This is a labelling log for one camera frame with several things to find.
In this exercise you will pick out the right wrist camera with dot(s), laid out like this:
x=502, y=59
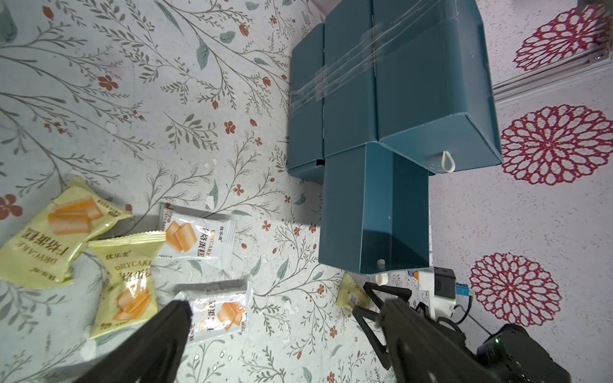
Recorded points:
x=442, y=291

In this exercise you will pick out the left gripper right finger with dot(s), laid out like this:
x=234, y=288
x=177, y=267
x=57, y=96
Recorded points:
x=418, y=352

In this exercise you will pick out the yellow cookie packet left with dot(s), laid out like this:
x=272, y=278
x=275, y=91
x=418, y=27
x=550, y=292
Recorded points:
x=39, y=257

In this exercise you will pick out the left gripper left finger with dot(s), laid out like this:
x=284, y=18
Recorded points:
x=152, y=354

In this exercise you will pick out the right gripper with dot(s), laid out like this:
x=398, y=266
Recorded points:
x=509, y=355

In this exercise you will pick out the yellow cookie packet right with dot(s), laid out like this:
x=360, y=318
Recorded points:
x=351, y=294

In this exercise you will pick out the white cookie packet upper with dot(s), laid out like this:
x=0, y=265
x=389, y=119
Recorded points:
x=193, y=238

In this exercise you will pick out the teal drawer cabinet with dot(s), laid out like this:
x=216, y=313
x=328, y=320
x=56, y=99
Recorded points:
x=385, y=94

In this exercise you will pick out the white cookie packet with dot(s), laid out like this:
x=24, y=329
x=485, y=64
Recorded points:
x=218, y=309
x=193, y=238

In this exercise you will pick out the white cookie packet lower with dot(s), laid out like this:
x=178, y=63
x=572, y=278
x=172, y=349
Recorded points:
x=218, y=309

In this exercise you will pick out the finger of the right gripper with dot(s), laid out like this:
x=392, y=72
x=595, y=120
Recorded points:
x=365, y=317

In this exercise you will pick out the yellow cookie packet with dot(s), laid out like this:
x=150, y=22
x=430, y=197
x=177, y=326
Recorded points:
x=39, y=257
x=129, y=294
x=351, y=294

